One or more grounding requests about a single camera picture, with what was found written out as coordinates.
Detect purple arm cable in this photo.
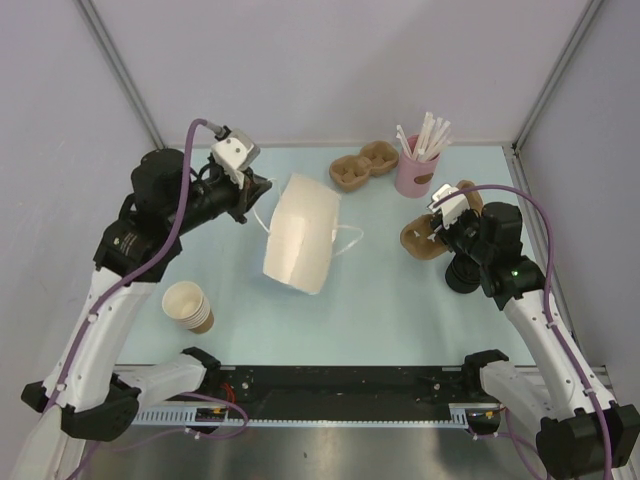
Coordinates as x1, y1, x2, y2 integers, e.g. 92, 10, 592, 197
44, 118, 251, 480
432, 184, 619, 480

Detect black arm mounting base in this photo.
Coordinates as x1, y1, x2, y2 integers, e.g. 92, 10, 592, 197
196, 366, 505, 434

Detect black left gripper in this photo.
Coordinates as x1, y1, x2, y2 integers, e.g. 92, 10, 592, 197
167, 163, 271, 234

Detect brown pulp carrier stack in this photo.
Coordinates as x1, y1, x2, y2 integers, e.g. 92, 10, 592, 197
329, 141, 399, 193

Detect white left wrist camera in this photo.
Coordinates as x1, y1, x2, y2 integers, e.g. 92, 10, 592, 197
211, 129, 260, 183

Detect pink straw holder cup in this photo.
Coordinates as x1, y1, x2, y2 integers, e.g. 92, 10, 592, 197
395, 150, 440, 199

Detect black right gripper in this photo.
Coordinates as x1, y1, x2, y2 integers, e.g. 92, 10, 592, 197
429, 206, 493, 264

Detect stacked black cup lids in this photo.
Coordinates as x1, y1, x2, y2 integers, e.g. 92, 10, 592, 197
445, 253, 480, 294

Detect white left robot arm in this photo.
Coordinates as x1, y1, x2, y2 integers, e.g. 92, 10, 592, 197
21, 148, 272, 442

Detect stacked brown paper cups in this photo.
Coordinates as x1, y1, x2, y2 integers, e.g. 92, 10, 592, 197
161, 281, 214, 334

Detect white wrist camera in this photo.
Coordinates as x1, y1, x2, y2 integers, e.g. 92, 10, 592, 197
428, 183, 471, 233
211, 129, 260, 183

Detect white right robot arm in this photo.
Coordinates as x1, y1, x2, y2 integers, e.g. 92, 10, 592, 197
432, 197, 639, 479

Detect white wrapped straws bundle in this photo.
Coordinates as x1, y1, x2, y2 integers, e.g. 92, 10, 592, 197
396, 111, 453, 163

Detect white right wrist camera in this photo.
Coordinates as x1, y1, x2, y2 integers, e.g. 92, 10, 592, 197
428, 183, 471, 233

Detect light blue paper bag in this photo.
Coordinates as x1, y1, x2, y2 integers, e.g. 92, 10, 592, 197
253, 173, 364, 295

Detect white slotted cable duct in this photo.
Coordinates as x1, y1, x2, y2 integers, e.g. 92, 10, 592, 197
133, 402, 502, 429

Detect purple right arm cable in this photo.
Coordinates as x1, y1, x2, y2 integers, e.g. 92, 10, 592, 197
432, 184, 619, 480

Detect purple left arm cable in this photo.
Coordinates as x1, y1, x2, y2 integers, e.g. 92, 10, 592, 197
44, 118, 251, 480

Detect brown pulp cup carrier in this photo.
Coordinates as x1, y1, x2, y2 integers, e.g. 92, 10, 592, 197
400, 180, 484, 261

